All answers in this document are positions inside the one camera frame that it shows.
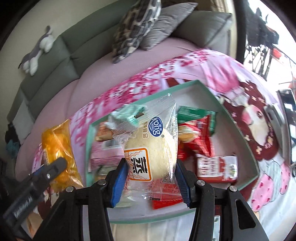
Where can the grey white plush toy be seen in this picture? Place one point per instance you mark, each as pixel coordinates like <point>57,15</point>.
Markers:
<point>29,63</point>

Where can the teal-rimmed white tray box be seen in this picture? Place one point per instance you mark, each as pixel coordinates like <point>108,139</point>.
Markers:
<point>227,140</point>

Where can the pink textured sofa cover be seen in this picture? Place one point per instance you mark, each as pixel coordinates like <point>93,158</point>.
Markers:
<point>96,79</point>

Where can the grey-green sofa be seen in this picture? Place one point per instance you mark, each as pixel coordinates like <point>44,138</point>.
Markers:
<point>91,38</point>

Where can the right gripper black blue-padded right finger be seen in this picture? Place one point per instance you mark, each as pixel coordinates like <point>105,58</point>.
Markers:
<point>237,220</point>

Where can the clear packet round bun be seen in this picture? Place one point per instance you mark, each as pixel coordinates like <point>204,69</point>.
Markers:
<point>149,138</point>

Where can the grey pillow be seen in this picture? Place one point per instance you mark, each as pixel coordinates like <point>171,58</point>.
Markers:
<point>168,20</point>

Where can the red waffle snack packet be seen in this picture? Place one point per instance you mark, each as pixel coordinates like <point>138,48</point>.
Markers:
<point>195,135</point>

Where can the silver phone holder stand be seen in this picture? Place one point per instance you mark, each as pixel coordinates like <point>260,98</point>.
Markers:
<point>280,128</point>

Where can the orange yellow snack packet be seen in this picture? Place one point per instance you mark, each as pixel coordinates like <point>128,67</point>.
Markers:
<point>56,144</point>

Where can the pink cherry blossom anime cloth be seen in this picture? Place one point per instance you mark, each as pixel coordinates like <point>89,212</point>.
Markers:
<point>244,94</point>

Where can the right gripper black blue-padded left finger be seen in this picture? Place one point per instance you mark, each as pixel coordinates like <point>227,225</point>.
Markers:
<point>65,220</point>

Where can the green silver foil packet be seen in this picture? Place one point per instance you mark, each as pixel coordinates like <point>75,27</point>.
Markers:
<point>127,115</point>

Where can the orange cream cake packet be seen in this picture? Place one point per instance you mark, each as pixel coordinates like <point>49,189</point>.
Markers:
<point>103,133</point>

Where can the black white patterned pillow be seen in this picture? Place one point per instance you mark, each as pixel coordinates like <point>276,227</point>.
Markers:
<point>133,27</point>

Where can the pink snack packet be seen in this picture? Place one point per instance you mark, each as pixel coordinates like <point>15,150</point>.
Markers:
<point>107,153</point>

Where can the red foil snack packet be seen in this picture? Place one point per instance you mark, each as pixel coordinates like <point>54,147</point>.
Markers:
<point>166,196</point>

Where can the light grey cushion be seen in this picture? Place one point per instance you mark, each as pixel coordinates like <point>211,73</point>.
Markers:
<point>23,122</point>

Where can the green snack packet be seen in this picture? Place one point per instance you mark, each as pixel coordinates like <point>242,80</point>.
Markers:
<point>187,113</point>

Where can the red white milk candy packet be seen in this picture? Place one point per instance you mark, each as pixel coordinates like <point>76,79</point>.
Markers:
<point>217,169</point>

